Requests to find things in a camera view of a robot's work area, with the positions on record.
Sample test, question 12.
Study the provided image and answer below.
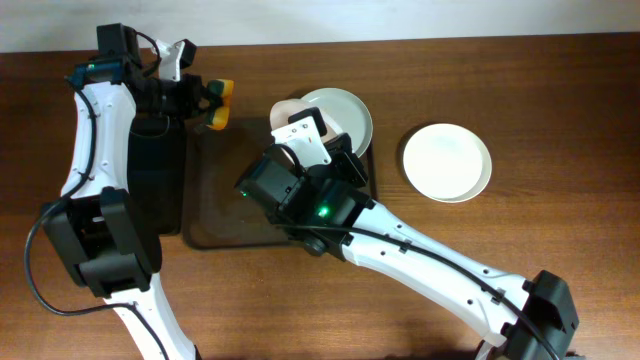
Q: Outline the yellow green sponge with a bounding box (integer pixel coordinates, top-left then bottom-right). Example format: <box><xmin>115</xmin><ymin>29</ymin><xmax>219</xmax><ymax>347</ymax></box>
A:
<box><xmin>205</xmin><ymin>79</ymin><xmax>235</xmax><ymax>131</ymax></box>

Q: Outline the pink plate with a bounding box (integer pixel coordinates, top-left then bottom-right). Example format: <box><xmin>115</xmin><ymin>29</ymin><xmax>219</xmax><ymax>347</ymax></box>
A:
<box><xmin>269</xmin><ymin>99</ymin><xmax>343</xmax><ymax>168</ymax></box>

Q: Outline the grey-green plate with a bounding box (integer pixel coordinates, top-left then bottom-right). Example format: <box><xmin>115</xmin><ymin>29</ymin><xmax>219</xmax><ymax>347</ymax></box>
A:
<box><xmin>302</xmin><ymin>88</ymin><xmax>373</xmax><ymax>157</ymax></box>

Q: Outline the cream white plate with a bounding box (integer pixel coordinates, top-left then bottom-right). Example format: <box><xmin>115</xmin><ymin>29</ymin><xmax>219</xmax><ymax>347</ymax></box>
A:
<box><xmin>401</xmin><ymin>123</ymin><xmax>493</xmax><ymax>203</ymax></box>

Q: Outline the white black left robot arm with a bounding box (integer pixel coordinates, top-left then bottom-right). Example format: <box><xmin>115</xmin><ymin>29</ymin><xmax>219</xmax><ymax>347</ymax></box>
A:
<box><xmin>35</xmin><ymin>24</ymin><xmax>233</xmax><ymax>359</ymax></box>

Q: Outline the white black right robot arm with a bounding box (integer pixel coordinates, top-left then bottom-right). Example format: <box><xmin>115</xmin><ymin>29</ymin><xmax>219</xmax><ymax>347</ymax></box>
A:
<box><xmin>268</xmin><ymin>169</ymin><xmax>579</xmax><ymax>360</ymax></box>

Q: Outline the black small tray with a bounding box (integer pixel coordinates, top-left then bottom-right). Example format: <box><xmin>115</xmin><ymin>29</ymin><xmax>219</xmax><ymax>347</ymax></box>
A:
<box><xmin>127</xmin><ymin>116</ymin><xmax>187</xmax><ymax>235</ymax></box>

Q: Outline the dark brown serving tray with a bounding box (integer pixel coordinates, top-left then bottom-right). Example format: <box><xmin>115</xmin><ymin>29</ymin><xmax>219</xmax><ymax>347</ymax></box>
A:
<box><xmin>181</xmin><ymin>117</ymin><xmax>379</xmax><ymax>251</ymax></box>

